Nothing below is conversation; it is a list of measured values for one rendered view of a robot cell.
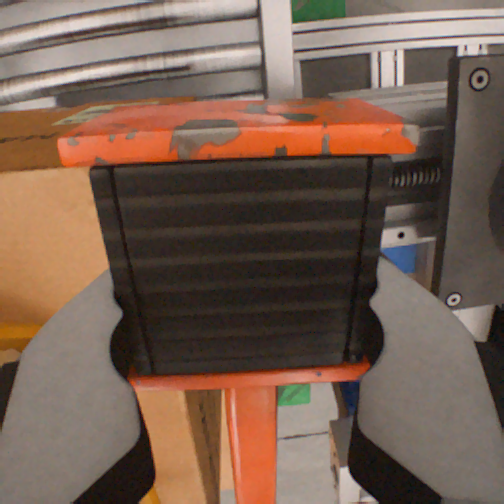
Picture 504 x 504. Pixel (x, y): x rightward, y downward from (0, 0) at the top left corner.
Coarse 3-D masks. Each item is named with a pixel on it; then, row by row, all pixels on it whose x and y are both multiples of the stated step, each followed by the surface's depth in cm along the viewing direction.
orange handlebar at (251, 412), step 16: (224, 400) 15; (240, 400) 15; (256, 400) 15; (272, 400) 15; (240, 416) 15; (256, 416) 15; (272, 416) 15; (240, 432) 16; (256, 432) 16; (272, 432) 16; (240, 448) 16; (256, 448) 16; (272, 448) 17; (240, 464) 17; (256, 464) 17; (272, 464) 17; (240, 480) 18; (256, 480) 18; (272, 480) 18; (240, 496) 18; (256, 496) 18; (272, 496) 19
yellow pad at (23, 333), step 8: (0, 328) 29; (8, 328) 29; (16, 328) 29; (24, 328) 29; (32, 328) 29; (40, 328) 29; (0, 336) 28; (8, 336) 28; (16, 336) 28; (24, 336) 28; (32, 336) 28; (0, 344) 28; (8, 344) 28; (16, 344) 28; (24, 344) 28; (152, 488) 40; (152, 496) 40
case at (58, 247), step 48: (192, 96) 58; (0, 144) 32; (48, 144) 31; (0, 192) 24; (48, 192) 25; (0, 240) 26; (48, 240) 26; (96, 240) 26; (0, 288) 28; (48, 288) 28; (192, 432) 37; (192, 480) 41
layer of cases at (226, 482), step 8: (224, 408) 113; (224, 416) 114; (224, 424) 116; (224, 432) 118; (224, 440) 120; (224, 448) 122; (224, 456) 125; (224, 464) 127; (224, 472) 130; (224, 480) 132; (232, 480) 132; (224, 488) 135; (232, 488) 135
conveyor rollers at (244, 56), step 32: (0, 0) 60; (160, 0) 63; (192, 0) 62; (224, 0) 62; (256, 0) 64; (0, 32) 63; (32, 32) 63; (64, 32) 63; (96, 32) 64; (128, 32) 65; (96, 64) 67; (128, 64) 67; (160, 64) 67; (192, 64) 67; (224, 64) 68; (256, 64) 68; (0, 96) 68; (32, 96) 69; (224, 96) 71; (256, 96) 71
